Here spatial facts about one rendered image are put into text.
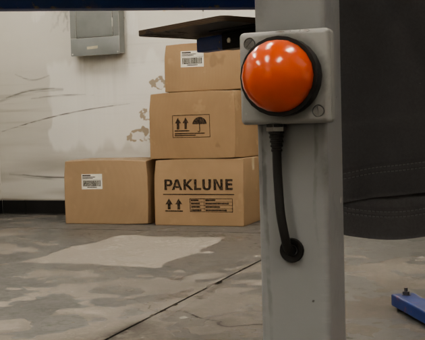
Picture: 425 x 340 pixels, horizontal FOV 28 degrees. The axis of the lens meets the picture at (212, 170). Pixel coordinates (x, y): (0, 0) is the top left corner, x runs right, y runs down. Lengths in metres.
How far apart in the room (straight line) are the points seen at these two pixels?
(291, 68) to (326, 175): 0.07
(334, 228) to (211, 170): 4.79
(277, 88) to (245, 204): 4.81
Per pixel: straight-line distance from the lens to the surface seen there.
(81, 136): 6.20
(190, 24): 2.65
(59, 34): 6.31
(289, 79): 0.43
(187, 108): 5.31
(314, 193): 0.46
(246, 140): 5.34
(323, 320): 0.47
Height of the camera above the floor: 0.63
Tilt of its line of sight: 3 degrees down
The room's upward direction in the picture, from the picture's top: 2 degrees counter-clockwise
